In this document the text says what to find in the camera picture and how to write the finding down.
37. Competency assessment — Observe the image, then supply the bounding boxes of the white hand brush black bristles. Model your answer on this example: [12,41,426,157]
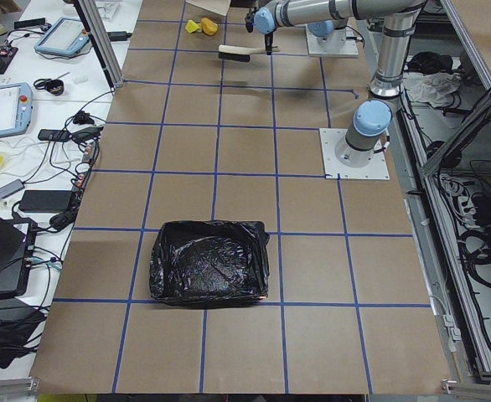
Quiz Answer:
[218,44,266,63]

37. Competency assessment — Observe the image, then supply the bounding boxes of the black scissors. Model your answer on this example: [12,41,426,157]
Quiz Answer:
[33,72,69,90]

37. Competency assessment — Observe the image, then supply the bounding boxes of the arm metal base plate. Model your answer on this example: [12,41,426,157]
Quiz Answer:
[319,128,390,181]
[306,27,359,59]

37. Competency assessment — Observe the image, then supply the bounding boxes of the aluminium frame post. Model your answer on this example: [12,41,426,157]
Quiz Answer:
[73,0,124,90]

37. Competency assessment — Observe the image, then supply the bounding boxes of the white crumpled cloth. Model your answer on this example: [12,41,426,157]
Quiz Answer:
[407,72,461,108]

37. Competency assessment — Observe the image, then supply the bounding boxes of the teach pendant far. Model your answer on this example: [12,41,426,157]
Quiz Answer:
[34,17,90,59]

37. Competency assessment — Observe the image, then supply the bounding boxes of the black power adapter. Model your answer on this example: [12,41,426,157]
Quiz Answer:
[18,190,74,213]

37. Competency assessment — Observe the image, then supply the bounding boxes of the bin with black trash bag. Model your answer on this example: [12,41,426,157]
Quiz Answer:
[149,220,270,308]

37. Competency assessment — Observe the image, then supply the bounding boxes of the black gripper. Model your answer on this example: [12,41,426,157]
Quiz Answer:
[264,33,279,55]

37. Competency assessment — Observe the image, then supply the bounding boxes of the teach pendant near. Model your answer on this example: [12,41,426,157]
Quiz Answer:
[0,83,33,137]

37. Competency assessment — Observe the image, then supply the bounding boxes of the teach pendant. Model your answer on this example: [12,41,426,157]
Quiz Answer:
[34,17,90,59]
[0,83,33,137]

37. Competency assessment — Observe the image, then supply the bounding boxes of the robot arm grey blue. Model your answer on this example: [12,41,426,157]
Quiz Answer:
[245,0,426,156]
[307,19,348,42]

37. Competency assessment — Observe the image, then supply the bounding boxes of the glossy brown bread roll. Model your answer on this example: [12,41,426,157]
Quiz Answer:
[200,17,219,36]

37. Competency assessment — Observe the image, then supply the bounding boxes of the yellow green sponge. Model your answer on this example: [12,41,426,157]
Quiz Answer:
[184,19,201,34]

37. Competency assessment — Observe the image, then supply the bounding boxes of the black laptop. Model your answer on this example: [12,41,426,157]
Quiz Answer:
[0,217,37,300]

